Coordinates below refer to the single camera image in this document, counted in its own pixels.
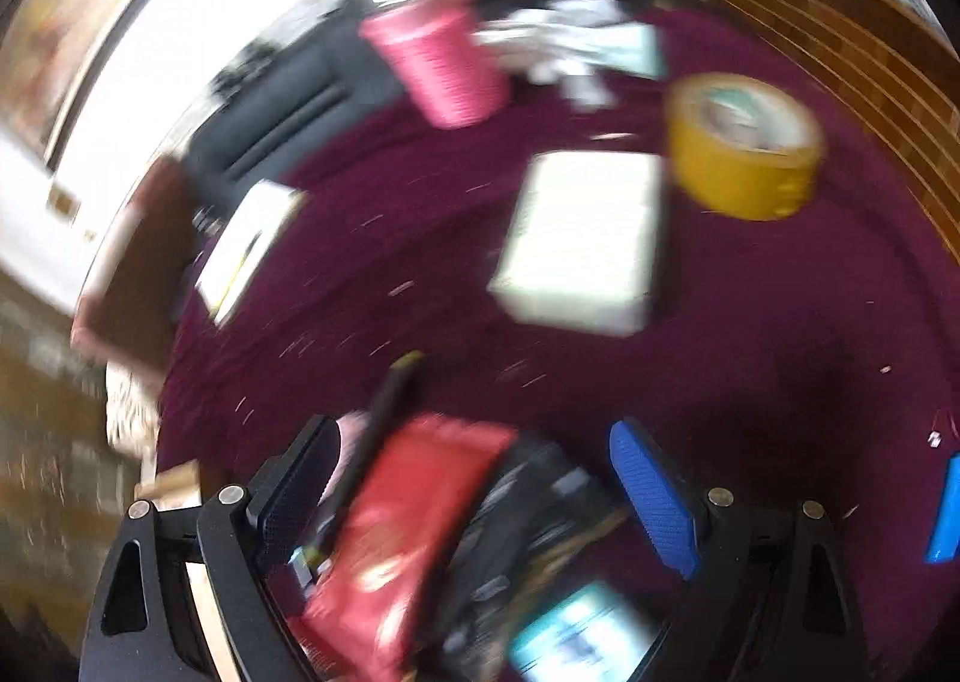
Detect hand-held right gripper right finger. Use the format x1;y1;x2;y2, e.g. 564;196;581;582
609;416;871;682

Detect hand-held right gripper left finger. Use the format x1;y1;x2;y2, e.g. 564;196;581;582
79;416;342;682

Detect black marker yellow cap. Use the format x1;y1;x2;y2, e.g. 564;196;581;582
311;350;425;570

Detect red snack packet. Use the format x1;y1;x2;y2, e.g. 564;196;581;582
289;412;518;682

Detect cream cardboard box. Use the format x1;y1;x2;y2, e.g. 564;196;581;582
487;151;668;338

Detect small cardboard piece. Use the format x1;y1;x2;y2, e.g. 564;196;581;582
139;461;203;510

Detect black printed packet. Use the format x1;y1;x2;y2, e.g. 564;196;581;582
427;434;631;682

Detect white patterned cloth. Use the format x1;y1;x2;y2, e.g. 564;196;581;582
105;359;162;458

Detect white papers on sofa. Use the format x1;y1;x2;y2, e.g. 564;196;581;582
195;179;308;329

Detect blue plastic piece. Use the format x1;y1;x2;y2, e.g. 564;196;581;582
924;453;960;564

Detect yellow tape roll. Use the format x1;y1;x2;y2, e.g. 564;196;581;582
666;73;824;222

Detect black leather sofa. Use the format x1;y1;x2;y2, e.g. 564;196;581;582
184;26;406;192

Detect pale teal box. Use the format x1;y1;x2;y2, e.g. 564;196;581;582
577;22;667;82

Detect white cloth glove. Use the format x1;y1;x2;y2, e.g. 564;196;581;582
476;0;627;113

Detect pink woven container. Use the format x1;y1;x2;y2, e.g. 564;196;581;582
358;0;507;130

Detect wall switch plate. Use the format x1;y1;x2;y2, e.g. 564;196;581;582
46;185;82;222

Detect wooden bed frame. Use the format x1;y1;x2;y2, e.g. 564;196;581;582
697;0;960;256

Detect framed wall picture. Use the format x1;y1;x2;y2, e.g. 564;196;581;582
4;0;226;166

